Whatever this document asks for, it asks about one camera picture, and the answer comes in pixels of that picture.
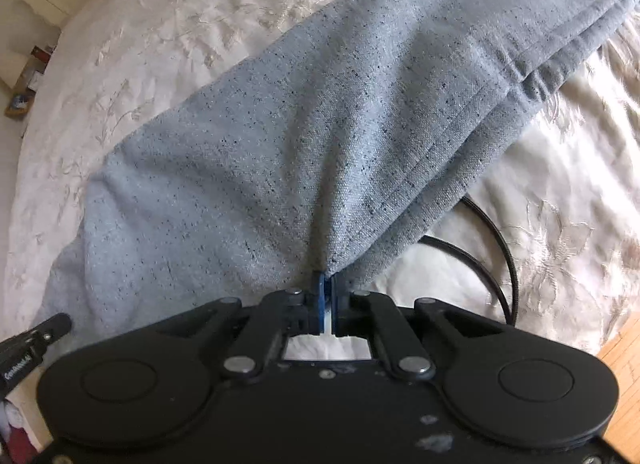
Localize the grey speckled pants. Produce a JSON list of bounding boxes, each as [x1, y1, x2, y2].
[[42, 0, 635, 345]]

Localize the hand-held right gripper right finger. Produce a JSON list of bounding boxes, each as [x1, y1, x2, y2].
[[331, 271, 503, 381]]

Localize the cardboard box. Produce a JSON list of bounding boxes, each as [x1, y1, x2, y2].
[[4, 44, 57, 120]]

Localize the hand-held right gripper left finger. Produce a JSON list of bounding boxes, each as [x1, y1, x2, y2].
[[161, 271, 327, 381]]

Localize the black cable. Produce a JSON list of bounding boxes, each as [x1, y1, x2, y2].
[[421, 195, 519, 327]]

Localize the cream embroidered bedspread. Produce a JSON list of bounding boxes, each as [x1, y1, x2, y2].
[[0, 0, 640, 450]]

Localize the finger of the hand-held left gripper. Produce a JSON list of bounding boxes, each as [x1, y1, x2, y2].
[[29, 313, 72, 349]]

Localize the red and white cloth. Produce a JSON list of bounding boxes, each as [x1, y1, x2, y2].
[[0, 396, 45, 464]]

